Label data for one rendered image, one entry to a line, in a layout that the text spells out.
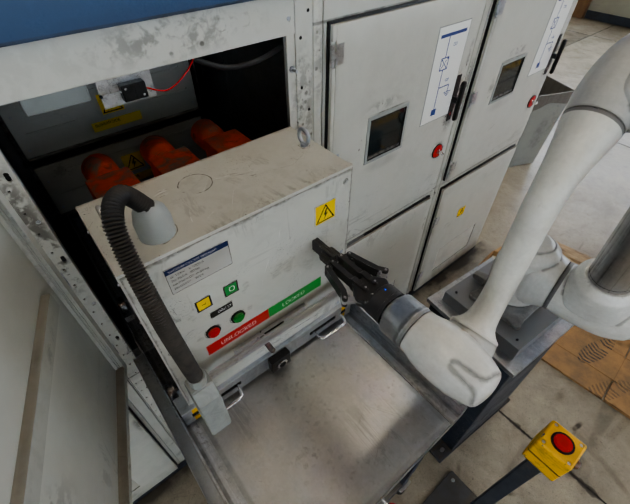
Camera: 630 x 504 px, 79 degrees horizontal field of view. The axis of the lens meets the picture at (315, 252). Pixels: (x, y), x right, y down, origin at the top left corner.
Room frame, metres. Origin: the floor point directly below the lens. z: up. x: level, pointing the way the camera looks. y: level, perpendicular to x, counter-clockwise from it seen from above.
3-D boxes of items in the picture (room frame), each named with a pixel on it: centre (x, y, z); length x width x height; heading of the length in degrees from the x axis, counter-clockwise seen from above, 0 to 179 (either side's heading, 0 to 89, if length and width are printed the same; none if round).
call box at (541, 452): (0.30, -0.57, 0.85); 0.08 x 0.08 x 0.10; 39
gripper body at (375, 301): (0.47, -0.12, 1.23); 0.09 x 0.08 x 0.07; 39
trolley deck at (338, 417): (0.47, 0.06, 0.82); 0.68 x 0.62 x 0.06; 39
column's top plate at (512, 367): (0.79, -0.65, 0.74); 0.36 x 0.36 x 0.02; 34
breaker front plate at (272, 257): (0.53, 0.11, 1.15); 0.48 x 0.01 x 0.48; 129
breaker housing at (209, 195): (0.73, 0.27, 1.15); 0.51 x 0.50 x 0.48; 39
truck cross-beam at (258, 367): (0.54, 0.12, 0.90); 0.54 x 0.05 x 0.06; 129
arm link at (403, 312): (0.41, -0.17, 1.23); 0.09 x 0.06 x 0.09; 129
